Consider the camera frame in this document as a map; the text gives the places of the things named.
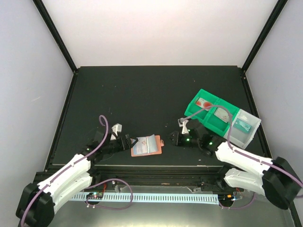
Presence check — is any green bin with red card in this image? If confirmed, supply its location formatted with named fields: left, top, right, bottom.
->
left=184, top=89, right=220, bottom=123

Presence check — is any white slotted cable duct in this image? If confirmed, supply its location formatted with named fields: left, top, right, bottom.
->
left=70, top=192, right=219, bottom=205

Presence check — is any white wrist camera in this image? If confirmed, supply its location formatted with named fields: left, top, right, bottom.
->
left=111, top=123, right=122, bottom=140
left=178, top=118, right=189, bottom=134

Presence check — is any black corner frame post left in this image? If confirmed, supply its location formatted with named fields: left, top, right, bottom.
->
left=33, top=0, right=78, bottom=73

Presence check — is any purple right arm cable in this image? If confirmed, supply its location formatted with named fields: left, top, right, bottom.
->
left=181, top=105, right=303, bottom=210

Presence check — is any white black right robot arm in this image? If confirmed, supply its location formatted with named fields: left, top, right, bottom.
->
left=169, top=119, right=303, bottom=210

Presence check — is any red white april card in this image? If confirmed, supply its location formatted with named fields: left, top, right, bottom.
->
left=195, top=97, right=213, bottom=111

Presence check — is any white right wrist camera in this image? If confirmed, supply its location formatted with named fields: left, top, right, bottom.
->
left=178, top=118, right=189, bottom=134

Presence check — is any white vip card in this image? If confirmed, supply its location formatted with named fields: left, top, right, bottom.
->
left=133, top=137, right=148, bottom=156
left=214, top=107, right=232, bottom=123

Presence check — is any controller circuit board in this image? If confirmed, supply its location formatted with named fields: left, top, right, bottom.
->
left=86, top=192, right=103, bottom=200
left=218, top=193, right=243, bottom=202

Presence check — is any right controller circuit board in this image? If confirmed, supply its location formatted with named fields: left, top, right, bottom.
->
left=218, top=193, right=243, bottom=202

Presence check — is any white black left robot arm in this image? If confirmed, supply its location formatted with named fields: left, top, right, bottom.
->
left=16, top=132, right=138, bottom=227

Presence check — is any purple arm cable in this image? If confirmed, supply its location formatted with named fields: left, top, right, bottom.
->
left=181, top=105, right=303, bottom=210
left=20, top=115, right=133, bottom=225

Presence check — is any green middle bin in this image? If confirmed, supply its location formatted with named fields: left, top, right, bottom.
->
left=204, top=98, right=240, bottom=137

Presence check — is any pink leather card holder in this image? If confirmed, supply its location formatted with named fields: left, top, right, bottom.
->
left=131, top=134, right=164, bottom=157

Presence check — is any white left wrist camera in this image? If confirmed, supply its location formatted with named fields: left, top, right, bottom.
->
left=111, top=123, right=122, bottom=140

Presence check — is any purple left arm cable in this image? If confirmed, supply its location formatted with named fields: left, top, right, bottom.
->
left=20, top=115, right=133, bottom=225

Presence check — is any left controller circuit board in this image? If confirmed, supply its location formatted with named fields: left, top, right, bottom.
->
left=86, top=192, right=103, bottom=200

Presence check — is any black corner frame post right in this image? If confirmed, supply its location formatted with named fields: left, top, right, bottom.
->
left=241, top=0, right=288, bottom=72

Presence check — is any white VIP card in bin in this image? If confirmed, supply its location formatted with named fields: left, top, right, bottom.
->
left=214, top=107, right=232, bottom=123

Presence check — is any clear white bin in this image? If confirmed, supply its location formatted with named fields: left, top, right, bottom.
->
left=229, top=109, right=261, bottom=149

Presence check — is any black corner frame post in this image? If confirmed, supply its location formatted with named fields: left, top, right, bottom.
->
left=33, top=0, right=78, bottom=73
left=241, top=0, right=288, bottom=72

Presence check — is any teal card in clear bin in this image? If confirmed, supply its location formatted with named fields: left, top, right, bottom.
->
left=233, top=118, right=251, bottom=134

